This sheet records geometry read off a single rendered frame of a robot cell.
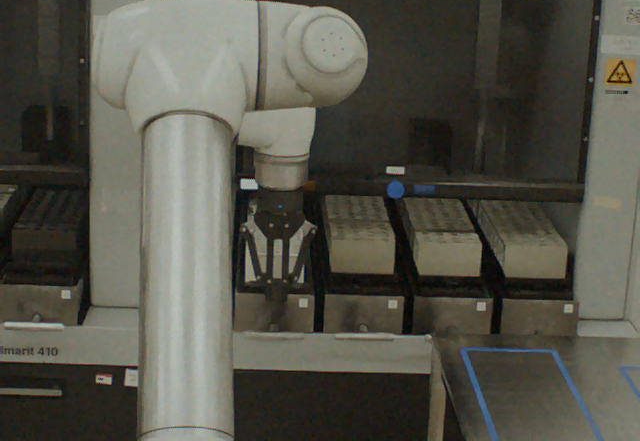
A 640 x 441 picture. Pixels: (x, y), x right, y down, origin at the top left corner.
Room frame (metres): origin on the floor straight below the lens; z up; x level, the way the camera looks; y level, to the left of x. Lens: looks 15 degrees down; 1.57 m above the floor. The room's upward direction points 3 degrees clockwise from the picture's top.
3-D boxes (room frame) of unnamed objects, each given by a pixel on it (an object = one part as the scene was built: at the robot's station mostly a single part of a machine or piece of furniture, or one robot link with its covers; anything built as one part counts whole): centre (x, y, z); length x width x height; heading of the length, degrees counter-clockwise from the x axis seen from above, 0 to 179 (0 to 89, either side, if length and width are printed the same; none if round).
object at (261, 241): (2.31, 0.08, 0.83); 0.30 x 0.10 x 0.06; 3
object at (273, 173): (2.11, 0.06, 1.03); 0.09 x 0.09 x 0.06
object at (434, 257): (2.24, -0.23, 0.85); 0.12 x 0.02 x 0.06; 92
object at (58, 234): (2.20, 0.47, 0.85); 0.12 x 0.02 x 0.06; 93
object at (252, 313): (2.45, 0.08, 0.78); 0.73 x 0.14 x 0.09; 3
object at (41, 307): (2.43, 0.48, 0.78); 0.73 x 0.14 x 0.09; 3
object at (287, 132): (2.11, 0.08, 1.14); 0.13 x 0.11 x 0.16; 97
